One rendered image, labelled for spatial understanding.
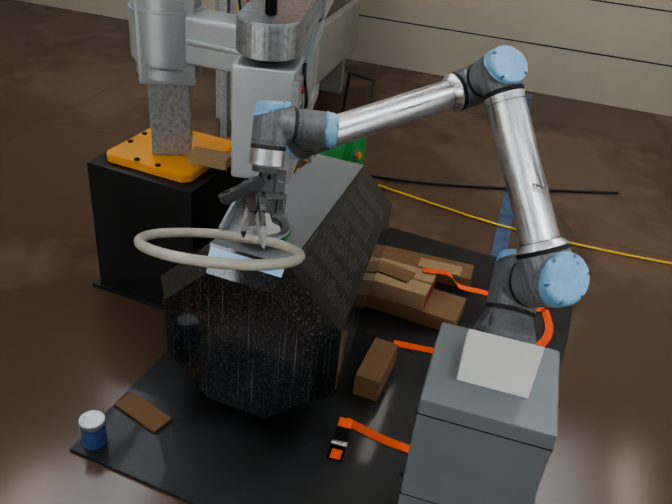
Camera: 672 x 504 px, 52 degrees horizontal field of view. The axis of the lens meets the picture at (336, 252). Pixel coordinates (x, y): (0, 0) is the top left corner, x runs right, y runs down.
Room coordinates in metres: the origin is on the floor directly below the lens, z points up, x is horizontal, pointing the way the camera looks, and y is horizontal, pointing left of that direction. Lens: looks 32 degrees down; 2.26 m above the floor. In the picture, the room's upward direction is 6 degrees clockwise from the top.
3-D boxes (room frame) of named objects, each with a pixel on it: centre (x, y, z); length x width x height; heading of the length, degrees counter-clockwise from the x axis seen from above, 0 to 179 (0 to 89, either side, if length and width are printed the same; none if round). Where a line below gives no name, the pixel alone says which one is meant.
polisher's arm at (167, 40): (3.11, 0.69, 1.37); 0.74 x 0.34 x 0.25; 73
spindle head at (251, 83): (2.40, 0.29, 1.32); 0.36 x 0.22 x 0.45; 177
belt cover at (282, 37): (2.67, 0.28, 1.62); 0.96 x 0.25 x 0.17; 177
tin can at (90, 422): (1.91, 0.91, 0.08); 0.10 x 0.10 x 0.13
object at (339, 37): (6.11, 0.47, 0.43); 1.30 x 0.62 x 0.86; 166
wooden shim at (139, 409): (2.09, 0.76, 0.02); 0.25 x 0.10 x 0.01; 58
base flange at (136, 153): (3.17, 0.88, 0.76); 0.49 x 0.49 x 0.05; 71
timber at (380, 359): (2.46, -0.25, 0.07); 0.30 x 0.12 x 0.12; 162
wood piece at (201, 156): (3.04, 0.66, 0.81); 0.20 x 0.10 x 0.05; 79
